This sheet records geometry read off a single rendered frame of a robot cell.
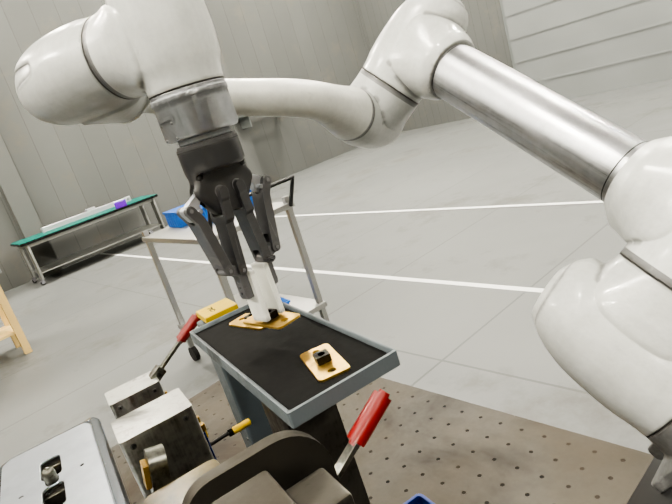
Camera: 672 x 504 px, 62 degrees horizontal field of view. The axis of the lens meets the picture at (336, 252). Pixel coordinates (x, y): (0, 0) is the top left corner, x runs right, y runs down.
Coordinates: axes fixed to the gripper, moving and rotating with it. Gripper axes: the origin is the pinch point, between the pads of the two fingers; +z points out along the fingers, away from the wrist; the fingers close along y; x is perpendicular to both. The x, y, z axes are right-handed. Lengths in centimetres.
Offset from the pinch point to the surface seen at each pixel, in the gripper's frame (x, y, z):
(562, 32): -408, -1048, 3
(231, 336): -10.4, 0.8, 7.4
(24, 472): -47, 27, 23
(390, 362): 19.0, -0.4, 7.7
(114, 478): -25.3, 19.5, 23.0
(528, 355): -76, -176, 124
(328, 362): 12.2, 2.4, 7.1
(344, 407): -43, -38, 53
